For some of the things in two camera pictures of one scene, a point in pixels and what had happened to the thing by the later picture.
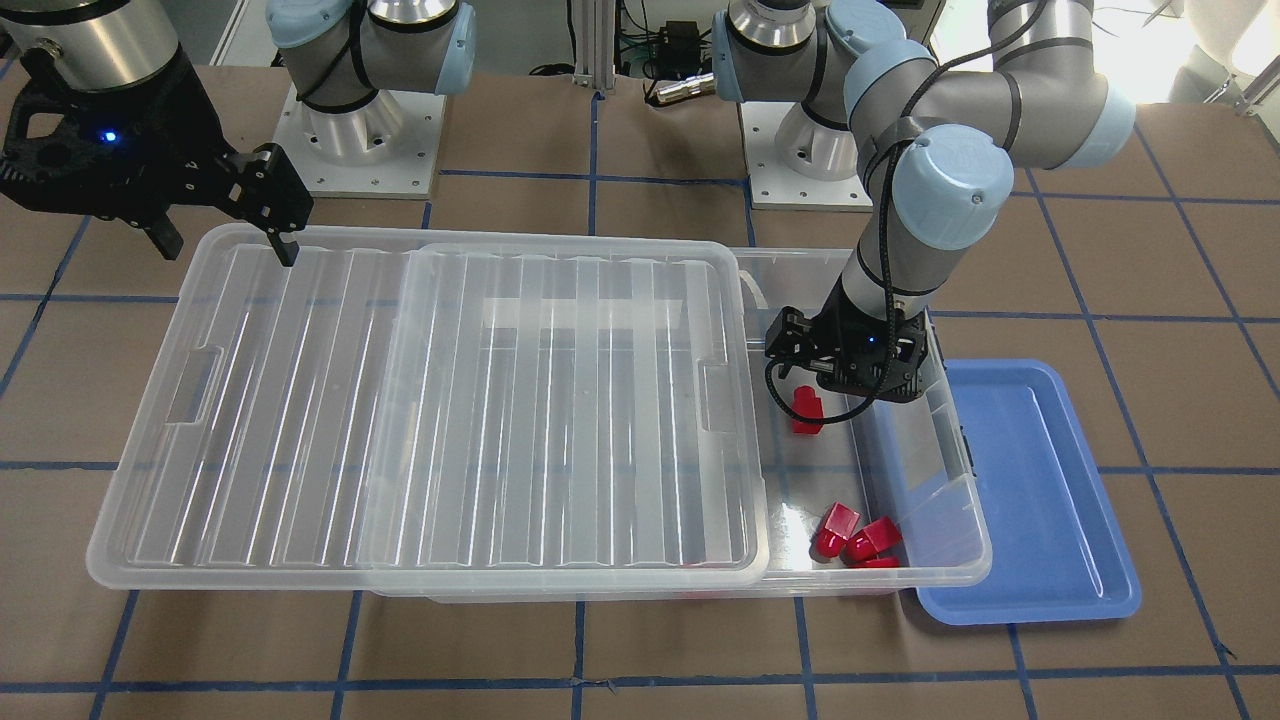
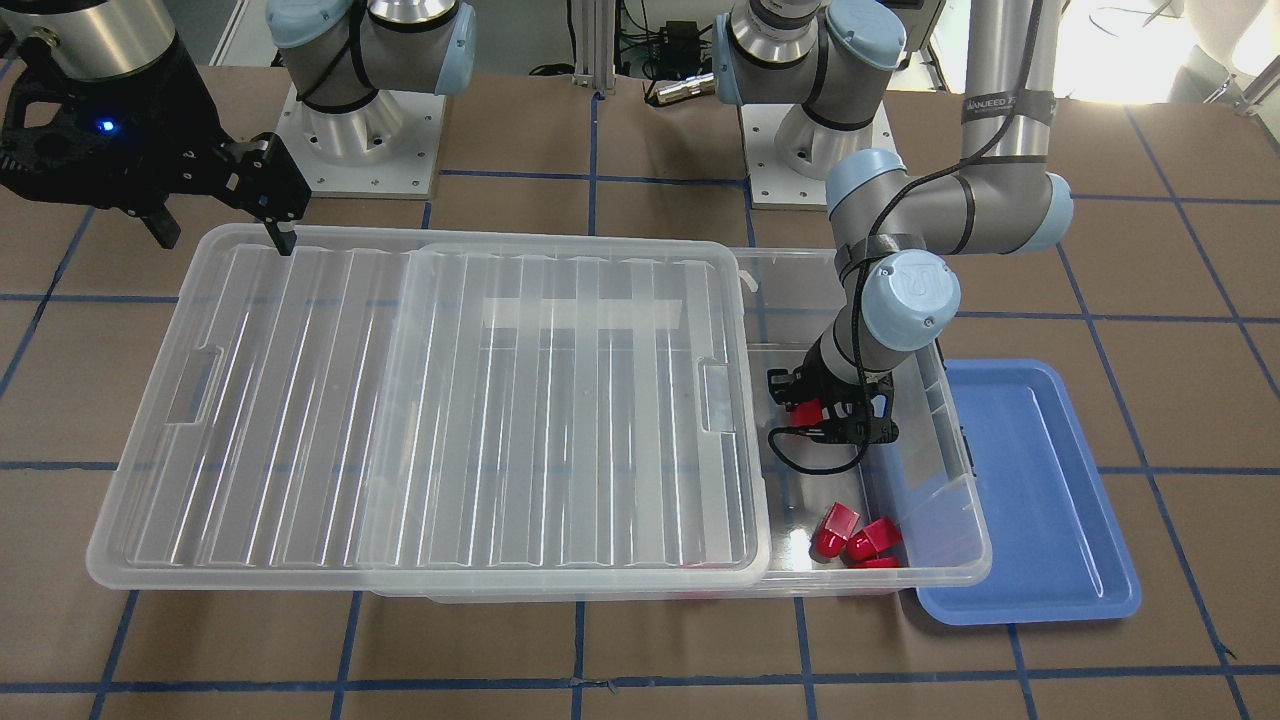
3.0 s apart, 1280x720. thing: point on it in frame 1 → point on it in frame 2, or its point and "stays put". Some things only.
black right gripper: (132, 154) stays put
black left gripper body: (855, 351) → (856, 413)
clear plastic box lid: (444, 412) stays put
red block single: (806, 403) stays put
